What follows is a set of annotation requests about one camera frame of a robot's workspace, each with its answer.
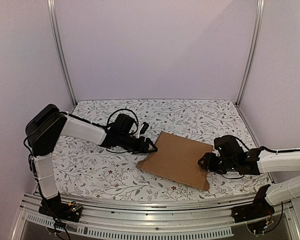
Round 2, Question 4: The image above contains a floral patterned table mat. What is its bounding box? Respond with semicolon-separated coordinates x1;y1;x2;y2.
52;99;271;202

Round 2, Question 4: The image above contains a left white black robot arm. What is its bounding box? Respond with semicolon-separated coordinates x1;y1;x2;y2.
23;104;158;217

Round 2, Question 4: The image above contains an aluminium frame post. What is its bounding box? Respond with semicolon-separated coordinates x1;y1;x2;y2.
47;0;78;107
235;0;265;108

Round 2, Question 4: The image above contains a right aluminium frame post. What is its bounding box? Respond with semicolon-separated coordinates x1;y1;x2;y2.
235;0;265;108

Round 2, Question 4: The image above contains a brown cardboard box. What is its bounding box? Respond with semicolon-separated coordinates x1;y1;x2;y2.
137;132;213;191

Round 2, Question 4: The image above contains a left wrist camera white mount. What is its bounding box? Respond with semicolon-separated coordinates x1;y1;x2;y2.
136;122;149;138

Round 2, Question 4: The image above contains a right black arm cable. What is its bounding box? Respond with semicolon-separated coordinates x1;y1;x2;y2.
237;137;300;155

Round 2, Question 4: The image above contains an aluminium front rail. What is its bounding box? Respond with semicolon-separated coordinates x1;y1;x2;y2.
11;193;295;240

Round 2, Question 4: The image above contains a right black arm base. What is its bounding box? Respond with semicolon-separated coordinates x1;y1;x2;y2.
231;184;275;223

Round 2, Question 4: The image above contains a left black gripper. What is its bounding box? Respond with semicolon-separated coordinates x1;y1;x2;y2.
117;133;158;155

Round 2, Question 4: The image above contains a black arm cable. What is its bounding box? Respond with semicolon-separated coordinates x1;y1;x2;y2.
106;108;140;136
237;137;300;155

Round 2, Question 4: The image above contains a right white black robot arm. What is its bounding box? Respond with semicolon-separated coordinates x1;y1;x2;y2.
197;135;300;218

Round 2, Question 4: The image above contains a left aluminium frame post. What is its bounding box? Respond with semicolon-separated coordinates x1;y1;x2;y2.
47;0;78;107

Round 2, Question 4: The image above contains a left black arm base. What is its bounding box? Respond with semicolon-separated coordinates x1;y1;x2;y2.
38;194;83;223

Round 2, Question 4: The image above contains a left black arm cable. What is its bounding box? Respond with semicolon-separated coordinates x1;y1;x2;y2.
106;108;140;136

